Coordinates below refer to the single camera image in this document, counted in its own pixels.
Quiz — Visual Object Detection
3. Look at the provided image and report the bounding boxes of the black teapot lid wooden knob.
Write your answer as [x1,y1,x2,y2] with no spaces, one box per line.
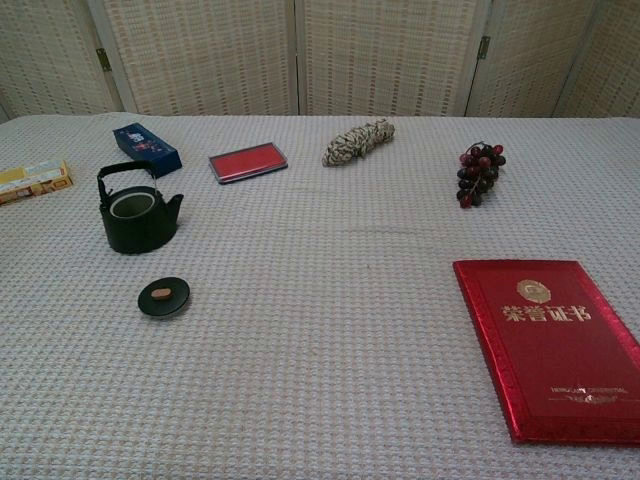
[137,275,193,318]

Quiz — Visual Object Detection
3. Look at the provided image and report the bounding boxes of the black cast iron teapot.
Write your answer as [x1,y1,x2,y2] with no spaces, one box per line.
[96,160,185,255]

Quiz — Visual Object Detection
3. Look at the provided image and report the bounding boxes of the white waffle weave tablecloth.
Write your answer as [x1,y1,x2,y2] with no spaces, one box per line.
[0,113,640,480]

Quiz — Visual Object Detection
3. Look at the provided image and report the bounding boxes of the red ink pad case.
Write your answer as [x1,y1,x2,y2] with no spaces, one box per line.
[208,141,290,186]

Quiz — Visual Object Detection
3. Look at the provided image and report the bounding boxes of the dark red grape bunch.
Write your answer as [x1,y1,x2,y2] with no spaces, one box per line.
[455,141,507,209]

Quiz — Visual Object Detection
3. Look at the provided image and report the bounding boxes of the woven bamboo folding screen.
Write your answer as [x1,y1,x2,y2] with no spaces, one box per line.
[0,0,640,122]

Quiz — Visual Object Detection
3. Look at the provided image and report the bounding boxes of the blue printed rectangular box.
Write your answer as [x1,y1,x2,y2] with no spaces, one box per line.
[112,122,183,177]

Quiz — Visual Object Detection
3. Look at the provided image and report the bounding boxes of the red honor certificate folder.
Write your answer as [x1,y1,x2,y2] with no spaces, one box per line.
[452,259,640,446]

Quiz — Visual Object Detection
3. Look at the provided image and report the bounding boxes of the yellow printed cardboard box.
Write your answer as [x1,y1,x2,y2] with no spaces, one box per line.
[0,159,76,206]

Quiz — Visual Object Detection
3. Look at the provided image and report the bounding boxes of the coiled speckled rope bundle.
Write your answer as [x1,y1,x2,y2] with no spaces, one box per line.
[321,117,396,168]

